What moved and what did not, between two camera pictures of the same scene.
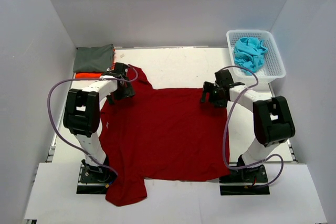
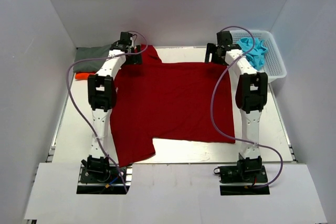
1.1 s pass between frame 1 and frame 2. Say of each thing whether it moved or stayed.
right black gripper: moved
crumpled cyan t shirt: stayed
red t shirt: moved
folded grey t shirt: stayed
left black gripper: moved
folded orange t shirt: stayed
